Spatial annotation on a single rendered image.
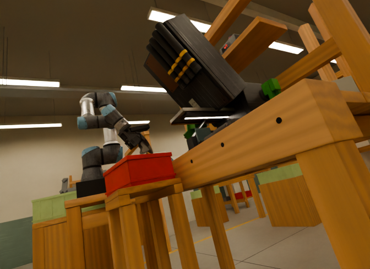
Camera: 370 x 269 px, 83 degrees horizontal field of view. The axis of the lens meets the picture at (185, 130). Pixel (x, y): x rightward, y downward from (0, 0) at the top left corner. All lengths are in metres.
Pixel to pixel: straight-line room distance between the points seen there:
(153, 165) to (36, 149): 7.84
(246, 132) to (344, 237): 0.31
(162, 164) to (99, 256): 1.10
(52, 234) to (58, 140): 6.94
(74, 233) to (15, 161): 7.34
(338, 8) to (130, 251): 1.28
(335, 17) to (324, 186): 0.87
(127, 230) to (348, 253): 0.61
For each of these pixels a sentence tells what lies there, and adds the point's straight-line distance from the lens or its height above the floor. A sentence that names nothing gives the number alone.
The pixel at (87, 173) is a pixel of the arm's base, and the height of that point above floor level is 0.99.
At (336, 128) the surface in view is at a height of 0.78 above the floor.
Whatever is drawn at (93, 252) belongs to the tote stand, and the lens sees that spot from 1.86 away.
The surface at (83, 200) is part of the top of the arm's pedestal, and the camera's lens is 1.35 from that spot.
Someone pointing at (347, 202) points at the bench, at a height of 0.64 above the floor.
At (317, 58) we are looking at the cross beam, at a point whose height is 1.22.
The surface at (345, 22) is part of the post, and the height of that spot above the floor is 1.25.
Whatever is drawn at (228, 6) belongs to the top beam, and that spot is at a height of 1.90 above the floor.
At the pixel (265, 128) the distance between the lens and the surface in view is 0.59.
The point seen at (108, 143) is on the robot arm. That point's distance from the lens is 1.53.
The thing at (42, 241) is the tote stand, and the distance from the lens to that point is 1.90.
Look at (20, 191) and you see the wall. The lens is 8.37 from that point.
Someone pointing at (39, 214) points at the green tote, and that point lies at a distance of 1.96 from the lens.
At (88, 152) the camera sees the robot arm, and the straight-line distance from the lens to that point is 1.51.
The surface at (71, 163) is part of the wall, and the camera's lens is 8.43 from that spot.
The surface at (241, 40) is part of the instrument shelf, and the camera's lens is 1.39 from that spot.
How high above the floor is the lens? 0.72
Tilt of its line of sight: 17 degrees up
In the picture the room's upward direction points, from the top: 14 degrees counter-clockwise
